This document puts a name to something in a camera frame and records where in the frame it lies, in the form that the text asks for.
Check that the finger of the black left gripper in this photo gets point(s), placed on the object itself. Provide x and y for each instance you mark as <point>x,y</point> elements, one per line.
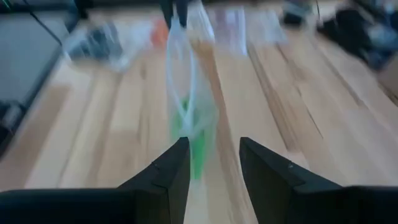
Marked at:
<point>168,11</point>
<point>182,11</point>

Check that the black and gray work glove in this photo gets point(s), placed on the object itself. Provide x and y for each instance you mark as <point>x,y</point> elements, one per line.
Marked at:
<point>351,34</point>

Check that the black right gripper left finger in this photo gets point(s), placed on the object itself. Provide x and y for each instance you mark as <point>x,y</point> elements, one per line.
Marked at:
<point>109,208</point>

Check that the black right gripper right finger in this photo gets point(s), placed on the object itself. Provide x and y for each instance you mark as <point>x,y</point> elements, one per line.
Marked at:
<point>295,207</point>

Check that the green rubber band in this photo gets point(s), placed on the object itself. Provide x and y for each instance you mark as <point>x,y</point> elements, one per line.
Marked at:
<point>199,149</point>

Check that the orange rubber band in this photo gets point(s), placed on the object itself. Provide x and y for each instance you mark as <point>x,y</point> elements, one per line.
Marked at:
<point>159,32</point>

